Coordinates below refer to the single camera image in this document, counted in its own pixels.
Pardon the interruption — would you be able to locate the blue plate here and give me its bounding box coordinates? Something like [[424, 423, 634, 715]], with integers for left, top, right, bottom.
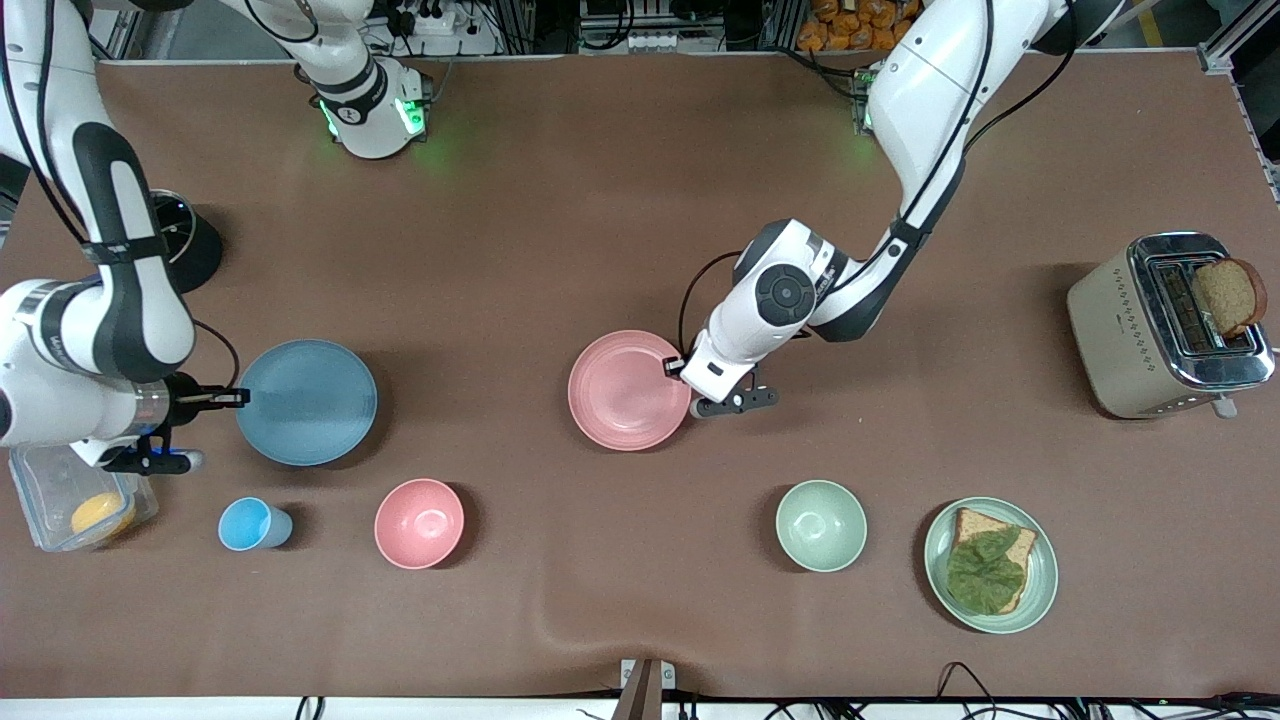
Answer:
[[235, 339, 379, 468]]

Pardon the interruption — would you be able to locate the metal table bracket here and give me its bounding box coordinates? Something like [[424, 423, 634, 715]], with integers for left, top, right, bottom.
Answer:
[[612, 657, 677, 720]]

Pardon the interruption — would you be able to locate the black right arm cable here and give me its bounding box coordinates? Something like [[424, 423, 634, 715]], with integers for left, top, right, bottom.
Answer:
[[0, 0, 243, 393]]

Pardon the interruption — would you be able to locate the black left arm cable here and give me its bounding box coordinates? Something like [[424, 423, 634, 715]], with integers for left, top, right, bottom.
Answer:
[[677, 0, 1086, 353]]

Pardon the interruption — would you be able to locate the green lettuce leaf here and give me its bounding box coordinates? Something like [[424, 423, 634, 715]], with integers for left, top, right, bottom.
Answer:
[[946, 528, 1029, 616]]

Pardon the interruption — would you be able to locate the blue cup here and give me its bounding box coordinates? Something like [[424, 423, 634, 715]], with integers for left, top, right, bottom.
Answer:
[[218, 497, 294, 553]]

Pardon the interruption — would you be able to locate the green bowl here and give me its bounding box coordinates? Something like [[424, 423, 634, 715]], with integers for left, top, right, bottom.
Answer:
[[776, 480, 868, 574]]

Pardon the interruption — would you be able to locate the clear plastic container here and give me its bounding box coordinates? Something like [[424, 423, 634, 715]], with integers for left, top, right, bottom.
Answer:
[[9, 443, 160, 554]]

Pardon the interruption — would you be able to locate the pink bowl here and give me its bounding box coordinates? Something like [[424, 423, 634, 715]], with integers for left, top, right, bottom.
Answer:
[[374, 478, 466, 571]]

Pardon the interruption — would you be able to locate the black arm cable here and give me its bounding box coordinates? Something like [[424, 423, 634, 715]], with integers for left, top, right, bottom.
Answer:
[[0, 0, 243, 393], [677, 0, 1086, 353]]

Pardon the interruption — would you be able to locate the green plate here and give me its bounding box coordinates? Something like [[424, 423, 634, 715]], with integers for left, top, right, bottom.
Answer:
[[923, 497, 1059, 635]]

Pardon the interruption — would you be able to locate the aluminium frame profile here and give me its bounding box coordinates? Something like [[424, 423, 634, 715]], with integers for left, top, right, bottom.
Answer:
[[1196, 12, 1280, 77]]

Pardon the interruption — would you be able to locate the white power strip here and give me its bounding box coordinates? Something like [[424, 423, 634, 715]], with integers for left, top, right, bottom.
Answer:
[[392, 0, 463, 37]]

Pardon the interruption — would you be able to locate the black pot with glass lid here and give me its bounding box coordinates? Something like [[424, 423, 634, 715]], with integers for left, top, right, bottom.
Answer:
[[148, 188, 224, 297]]

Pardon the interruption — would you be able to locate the orange round food piece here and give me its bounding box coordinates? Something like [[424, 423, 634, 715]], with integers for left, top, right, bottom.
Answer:
[[70, 491, 137, 542]]

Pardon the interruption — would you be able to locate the bag of orange buns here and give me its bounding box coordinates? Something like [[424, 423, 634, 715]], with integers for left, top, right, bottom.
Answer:
[[796, 0, 923, 54]]

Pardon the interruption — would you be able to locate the brown toast slice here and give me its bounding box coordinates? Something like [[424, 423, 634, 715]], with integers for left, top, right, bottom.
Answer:
[[1196, 257, 1269, 340]]

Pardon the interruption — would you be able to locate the brown bread slice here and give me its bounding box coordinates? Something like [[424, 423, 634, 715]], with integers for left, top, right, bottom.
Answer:
[[948, 507, 1039, 615]]

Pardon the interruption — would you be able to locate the beige chrome toaster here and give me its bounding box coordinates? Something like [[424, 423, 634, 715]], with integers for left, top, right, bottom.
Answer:
[[1066, 232, 1277, 421]]

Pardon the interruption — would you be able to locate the pink plate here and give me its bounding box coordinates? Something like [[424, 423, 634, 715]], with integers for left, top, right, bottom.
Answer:
[[567, 329, 694, 453]]

